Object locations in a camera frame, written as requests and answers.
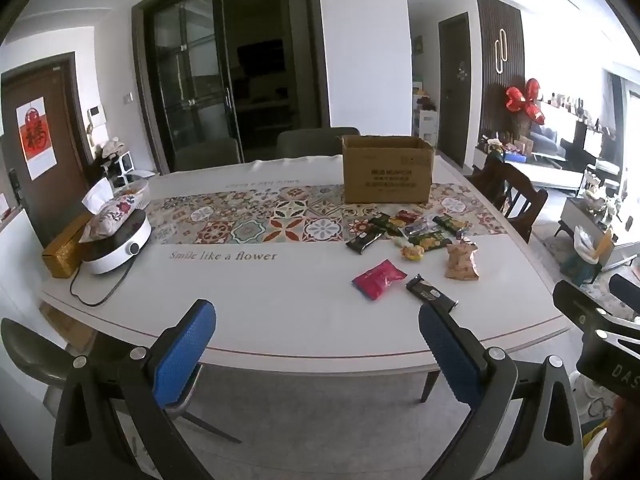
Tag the floral tissue box cover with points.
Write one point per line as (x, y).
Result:
(115, 212)

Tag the dark table leg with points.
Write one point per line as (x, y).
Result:
(430, 385)

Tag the grey shell chair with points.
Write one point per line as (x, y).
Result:
(30, 355)

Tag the black bar snack packet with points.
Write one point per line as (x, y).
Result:
(425, 290)

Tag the flat brown carton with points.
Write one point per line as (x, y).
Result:
(67, 327)

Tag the gold rectangular box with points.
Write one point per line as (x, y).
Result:
(62, 255)

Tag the green packet yellow print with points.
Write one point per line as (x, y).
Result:
(432, 242)

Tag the dark interior door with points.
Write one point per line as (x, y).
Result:
(455, 90)

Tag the blue sofa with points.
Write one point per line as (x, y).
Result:
(544, 137)

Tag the tan snack bag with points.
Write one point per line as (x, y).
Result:
(461, 262)

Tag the white hallway shelf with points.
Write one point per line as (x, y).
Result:
(427, 120)

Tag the pink snack packet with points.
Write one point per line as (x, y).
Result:
(380, 279)

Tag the red bow balloon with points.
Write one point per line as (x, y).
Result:
(525, 97)

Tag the green white candy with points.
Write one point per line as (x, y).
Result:
(399, 242)

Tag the dark green snack packet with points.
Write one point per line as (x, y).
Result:
(382, 222)
(450, 223)

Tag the dark slatted wall panel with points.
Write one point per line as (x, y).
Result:
(485, 60)

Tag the white storage rack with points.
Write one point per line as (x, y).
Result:
(117, 162)

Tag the brown entrance door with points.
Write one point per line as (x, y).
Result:
(65, 170)

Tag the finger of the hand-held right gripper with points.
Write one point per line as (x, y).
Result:
(582, 305)
(627, 291)

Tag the white tile pattern tablecloth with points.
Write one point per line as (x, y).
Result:
(275, 285)

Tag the dark framed glass sliding door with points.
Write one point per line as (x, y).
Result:
(200, 85)

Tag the dark wooden chair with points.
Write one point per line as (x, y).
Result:
(520, 200)

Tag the white intercom panel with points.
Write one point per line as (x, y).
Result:
(96, 116)

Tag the white induction cooker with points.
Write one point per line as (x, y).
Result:
(120, 247)

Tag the yellow wrapped candy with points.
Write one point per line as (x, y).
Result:
(412, 251)

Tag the white rounded floor object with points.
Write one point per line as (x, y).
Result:
(592, 395)

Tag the clear dark snack packet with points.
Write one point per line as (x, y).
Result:
(417, 229)

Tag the person's right forearm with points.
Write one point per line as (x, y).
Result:
(622, 452)

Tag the red wrapped candy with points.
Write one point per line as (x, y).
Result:
(407, 216)

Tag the white low sideboard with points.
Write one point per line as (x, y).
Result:
(550, 177)

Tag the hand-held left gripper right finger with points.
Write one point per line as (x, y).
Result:
(450, 355)

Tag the grey upholstered chair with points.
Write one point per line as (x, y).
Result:
(207, 152)
(310, 142)

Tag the red white door poster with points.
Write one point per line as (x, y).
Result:
(36, 140)

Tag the brown cardboard box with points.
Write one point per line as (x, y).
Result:
(385, 175)

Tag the long black snack packet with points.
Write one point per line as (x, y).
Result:
(362, 244)

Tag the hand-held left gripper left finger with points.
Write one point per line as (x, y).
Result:
(185, 350)

